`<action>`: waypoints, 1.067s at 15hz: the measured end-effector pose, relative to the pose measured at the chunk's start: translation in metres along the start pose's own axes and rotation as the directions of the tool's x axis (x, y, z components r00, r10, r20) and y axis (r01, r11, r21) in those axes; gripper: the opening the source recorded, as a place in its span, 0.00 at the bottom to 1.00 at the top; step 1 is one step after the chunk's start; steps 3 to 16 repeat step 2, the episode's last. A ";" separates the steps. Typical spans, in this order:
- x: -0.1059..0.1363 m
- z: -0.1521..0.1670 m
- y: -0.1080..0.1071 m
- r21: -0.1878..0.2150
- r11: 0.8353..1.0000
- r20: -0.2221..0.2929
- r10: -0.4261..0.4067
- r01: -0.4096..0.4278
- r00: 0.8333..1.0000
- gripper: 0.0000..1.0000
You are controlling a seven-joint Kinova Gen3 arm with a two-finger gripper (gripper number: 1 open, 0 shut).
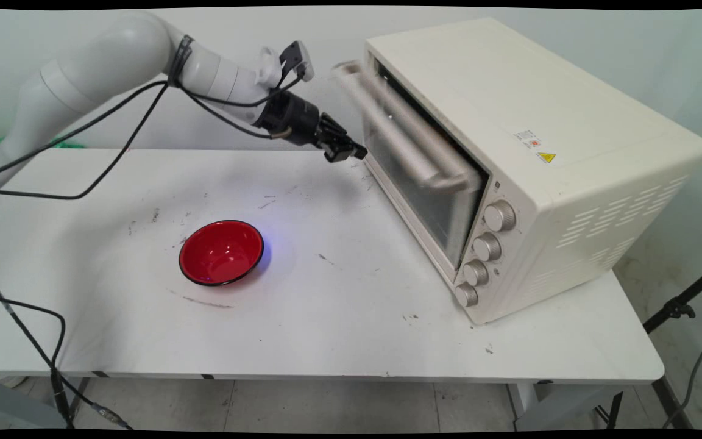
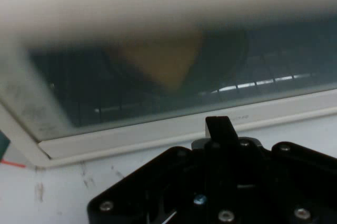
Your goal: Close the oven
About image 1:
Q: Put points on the cream toaster oven body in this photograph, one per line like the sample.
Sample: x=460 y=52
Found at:
x=570 y=152

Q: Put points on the grey table leg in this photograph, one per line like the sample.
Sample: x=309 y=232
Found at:
x=546 y=405
x=22 y=405

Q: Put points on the black tripod stand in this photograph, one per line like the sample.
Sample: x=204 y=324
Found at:
x=674 y=308

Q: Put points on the green plastic object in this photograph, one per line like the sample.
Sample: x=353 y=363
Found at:
x=67 y=144

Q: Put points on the warning label sticker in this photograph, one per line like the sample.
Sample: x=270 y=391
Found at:
x=537 y=146

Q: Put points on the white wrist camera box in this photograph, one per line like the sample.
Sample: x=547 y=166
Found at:
x=293 y=61

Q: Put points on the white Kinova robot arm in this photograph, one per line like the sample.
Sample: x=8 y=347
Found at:
x=101 y=61

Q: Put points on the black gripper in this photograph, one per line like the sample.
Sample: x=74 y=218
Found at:
x=293 y=119

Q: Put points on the cream glass oven door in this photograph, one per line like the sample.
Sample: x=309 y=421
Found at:
x=412 y=158

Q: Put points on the red bowl with black rim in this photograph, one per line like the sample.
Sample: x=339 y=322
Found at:
x=221 y=253

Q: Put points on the silver oven knob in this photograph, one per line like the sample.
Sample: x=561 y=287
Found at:
x=500 y=216
x=487 y=247
x=466 y=295
x=476 y=272

